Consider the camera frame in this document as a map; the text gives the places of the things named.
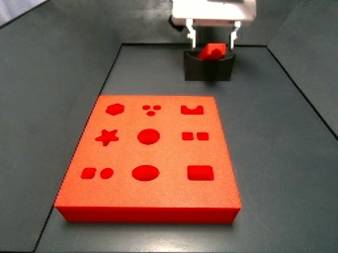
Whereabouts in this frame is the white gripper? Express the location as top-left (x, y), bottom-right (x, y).
top-left (171, 0), bottom-right (256, 50)

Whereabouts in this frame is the red shape sorter board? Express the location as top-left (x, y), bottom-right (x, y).
top-left (55, 95), bottom-right (242, 223)

